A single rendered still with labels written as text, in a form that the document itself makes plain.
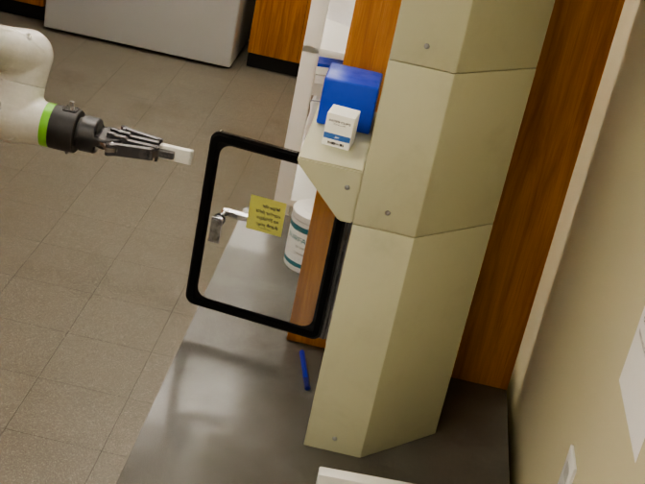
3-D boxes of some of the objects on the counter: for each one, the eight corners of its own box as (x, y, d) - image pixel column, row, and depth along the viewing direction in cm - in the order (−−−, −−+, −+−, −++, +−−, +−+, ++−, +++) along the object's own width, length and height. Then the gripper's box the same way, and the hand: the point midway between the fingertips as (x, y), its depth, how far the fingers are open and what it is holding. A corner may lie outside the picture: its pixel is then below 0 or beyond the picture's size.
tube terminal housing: (438, 386, 257) (533, 40, 223) (432, 475, 227) (539, 93, 194) (323, 359, 257) (401, 12, 224) (303, 446, 228) (388, 60, 195)
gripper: (72, 125, 241) (187, 152, 241) (91, 105, 253) (202, 131, 253) (68, 159, 245) (182, 185, 244) (87, 138, 256) (196, 163, 256)
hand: (176, 154), depth 248 cm, fingers closed
